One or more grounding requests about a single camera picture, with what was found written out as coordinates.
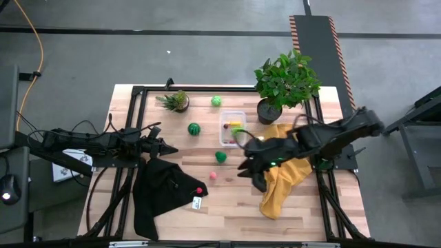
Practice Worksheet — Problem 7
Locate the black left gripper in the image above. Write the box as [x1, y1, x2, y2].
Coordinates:
[139, 125, 179, 161]

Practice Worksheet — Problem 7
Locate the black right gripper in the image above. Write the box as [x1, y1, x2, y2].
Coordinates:
[237, 132, 302, 194]

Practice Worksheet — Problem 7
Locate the clear plastic tupperware container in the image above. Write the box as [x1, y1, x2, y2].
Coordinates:
[218, 110, 247, 148]

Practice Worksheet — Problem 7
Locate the yellow cloth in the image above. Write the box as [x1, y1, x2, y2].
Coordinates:
[258, 123, 313, 220]

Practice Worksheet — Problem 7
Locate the black cloth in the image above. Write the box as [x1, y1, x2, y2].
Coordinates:
[132, 157, 209, 242]

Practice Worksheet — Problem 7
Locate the small potted succulent plant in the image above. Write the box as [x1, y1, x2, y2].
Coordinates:
[155, 90, 190, 114]

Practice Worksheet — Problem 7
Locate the leafy plant in black pot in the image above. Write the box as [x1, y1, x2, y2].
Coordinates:
[254, 48, 322, 125]

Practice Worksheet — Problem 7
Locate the white printed box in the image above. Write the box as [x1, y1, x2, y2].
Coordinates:
[51, 148, 94, 183]

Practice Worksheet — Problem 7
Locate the black striped-edge floor mat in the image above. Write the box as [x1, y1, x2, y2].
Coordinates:
[288, 14, 361, 128]

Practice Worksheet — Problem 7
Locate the black mouse with light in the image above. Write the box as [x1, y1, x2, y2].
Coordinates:
[0, 174, 22, 207]

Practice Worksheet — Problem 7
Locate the black metal stand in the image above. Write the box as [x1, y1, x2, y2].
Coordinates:
[382, 85, 441, 200]

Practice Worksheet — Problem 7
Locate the gray side desk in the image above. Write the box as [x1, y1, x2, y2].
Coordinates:
[0, 63, 32, 235]

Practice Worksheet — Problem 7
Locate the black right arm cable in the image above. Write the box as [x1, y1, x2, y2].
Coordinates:
[236, 112, 345, 149]

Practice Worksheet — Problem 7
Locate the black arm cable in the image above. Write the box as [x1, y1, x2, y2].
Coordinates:
[68, 112, 162, 136]
[236, 112, 345, 149]

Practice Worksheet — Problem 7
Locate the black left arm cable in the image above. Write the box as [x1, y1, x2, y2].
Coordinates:
[68, 112, 162, 136]

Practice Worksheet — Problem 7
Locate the black metal table frame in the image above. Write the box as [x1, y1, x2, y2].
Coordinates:
[79, 78, 371, 242]

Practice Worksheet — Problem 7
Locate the black floor cable clip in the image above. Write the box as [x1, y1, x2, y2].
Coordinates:
[19, 70, 43, 82]

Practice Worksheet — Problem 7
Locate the orange floor cable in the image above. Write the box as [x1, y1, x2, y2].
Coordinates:
[12, 0, 45, 132]

